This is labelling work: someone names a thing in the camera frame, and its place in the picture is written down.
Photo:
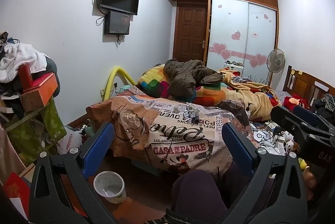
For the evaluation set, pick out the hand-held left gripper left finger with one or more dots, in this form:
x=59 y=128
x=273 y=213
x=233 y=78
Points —
x=100 y=145

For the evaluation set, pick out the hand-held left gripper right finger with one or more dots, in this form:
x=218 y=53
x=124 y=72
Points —
x=236 y=147

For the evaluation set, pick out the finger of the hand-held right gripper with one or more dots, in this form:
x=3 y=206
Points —
x=285 y=116
x=305 y=112

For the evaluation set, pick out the white paper cup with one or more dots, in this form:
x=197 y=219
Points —
x=110 y=188

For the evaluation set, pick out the clear wrapper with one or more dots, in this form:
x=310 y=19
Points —
x=189 y=109

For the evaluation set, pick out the person's right hand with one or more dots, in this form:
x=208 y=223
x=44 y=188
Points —
x=310 y=179

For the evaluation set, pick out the red plush toy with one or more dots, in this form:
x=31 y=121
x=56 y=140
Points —
x=295 y=101

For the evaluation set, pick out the dark patterned cloth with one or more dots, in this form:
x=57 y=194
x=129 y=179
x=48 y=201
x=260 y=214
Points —
x=325 y=103

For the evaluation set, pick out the wooden bed headboard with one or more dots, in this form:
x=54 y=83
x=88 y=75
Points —
x=306 y=85

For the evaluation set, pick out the spotted white plush toy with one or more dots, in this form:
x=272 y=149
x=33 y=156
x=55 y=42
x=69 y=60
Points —
x=290 y=144

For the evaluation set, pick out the yellow cartoon blanket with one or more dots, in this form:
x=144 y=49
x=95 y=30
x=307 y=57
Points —
x=259 y=101

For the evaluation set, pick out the white plastic bag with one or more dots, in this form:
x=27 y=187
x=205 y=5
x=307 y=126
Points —
x=69 y=140

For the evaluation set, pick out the white standing fan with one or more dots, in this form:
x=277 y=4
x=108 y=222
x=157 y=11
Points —
x=275 y=60

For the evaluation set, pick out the person's leg in purple pants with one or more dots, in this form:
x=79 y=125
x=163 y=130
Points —
x=196 y=195

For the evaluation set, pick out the printed brown bed blanket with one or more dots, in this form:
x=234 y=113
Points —
x=167 y=140

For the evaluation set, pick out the white bedside cabinet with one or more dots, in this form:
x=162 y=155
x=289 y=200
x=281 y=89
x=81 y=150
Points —
x=234 y=67

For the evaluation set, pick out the yellow foam tube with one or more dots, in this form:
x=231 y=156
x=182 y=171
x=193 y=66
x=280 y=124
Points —
x=115 y=72

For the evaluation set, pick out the orange cardboard box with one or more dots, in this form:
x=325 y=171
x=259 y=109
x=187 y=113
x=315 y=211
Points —
x=39 y=90

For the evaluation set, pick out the colourful checked quilt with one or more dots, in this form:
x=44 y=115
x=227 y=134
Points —
x=154 y=80

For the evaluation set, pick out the dark grey cushion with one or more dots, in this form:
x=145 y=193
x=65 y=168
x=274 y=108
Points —
x=53 y=75

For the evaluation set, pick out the olive padded jacket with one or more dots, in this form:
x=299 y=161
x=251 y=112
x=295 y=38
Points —
x=183 y=77

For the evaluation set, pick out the red floral gift bag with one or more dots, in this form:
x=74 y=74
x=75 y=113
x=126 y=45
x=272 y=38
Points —
x=15 y=188

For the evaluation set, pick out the sliding wardrobe with heart stickers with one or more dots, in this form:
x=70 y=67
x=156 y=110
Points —
x=235 y=30

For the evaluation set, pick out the red box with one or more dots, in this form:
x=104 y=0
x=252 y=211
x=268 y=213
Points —
x=24 y=73

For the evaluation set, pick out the white cloth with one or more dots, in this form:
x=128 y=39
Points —
x=18 y=59

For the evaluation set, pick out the black box under television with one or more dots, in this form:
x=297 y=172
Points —
x=117 y=23

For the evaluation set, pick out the brown wooden door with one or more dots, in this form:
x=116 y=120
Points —
x=191 y=30

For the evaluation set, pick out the wall socket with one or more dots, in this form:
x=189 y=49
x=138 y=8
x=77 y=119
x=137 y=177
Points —
x=115 y=86

